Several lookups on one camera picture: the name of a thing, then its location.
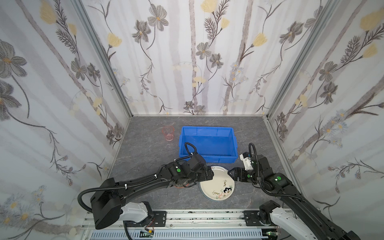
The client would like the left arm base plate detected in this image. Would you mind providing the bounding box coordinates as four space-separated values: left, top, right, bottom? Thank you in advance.
123 211 167 228

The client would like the pink glass cup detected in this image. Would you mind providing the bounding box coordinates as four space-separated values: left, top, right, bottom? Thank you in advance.
162 126 175 142

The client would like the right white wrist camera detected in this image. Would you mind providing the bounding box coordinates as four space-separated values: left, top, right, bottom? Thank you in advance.
240 152 254 171

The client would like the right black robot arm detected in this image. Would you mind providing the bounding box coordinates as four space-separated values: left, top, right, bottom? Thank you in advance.
228 143 359 240

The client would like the aluminium rail frame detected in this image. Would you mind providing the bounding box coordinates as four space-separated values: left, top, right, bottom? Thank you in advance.
81 209 294 240

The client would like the blue plastic bin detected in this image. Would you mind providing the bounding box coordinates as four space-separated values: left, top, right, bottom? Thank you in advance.
179 126 238 164

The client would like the cream floral plate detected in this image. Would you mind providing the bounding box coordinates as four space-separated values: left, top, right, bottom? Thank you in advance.
199 166 235 201

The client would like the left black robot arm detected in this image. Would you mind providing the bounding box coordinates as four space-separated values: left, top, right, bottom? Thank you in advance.
77 149 214 230

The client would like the black white patterned bowl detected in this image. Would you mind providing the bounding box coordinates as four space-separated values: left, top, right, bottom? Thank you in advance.
174 184 192 189

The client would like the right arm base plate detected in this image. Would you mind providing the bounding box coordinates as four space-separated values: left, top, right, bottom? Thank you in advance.
244 211 271 227

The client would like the white slotted cable duct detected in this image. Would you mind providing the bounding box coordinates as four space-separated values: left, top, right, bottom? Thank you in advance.
89 229 268 240

